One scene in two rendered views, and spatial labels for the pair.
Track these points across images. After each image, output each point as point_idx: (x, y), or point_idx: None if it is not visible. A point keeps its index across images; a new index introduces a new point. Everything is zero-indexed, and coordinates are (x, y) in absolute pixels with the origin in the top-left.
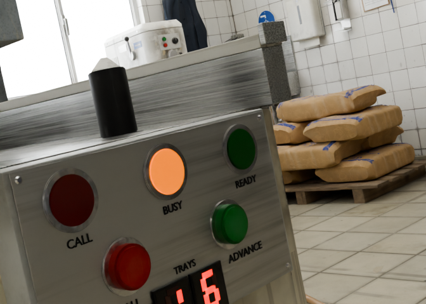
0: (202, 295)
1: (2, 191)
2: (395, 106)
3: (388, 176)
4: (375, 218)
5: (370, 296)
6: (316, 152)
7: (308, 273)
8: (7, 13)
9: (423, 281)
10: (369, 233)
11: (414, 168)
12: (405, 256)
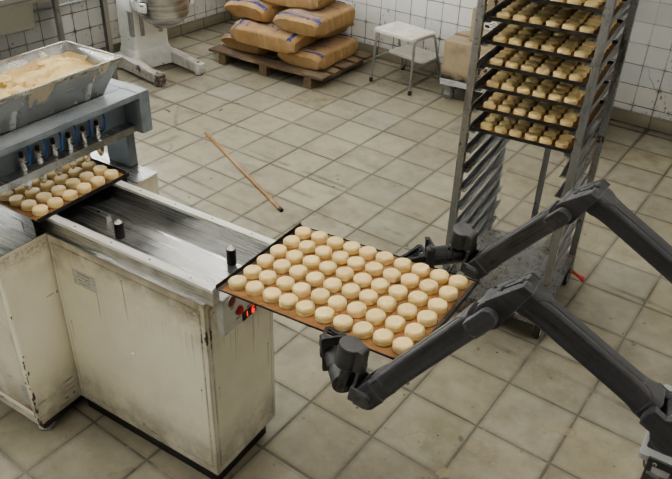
0: (251, 310)
1: (221, 303)
2: (350, 8)
3: (333, 68)
4: (315, 112)
5: (298, 193)
6: (281, 40)
7: (262, 163)
8: (147, 119)
9: (332, 187)
10: (308, 128)
11: (353, 63)
12: (326, 160)
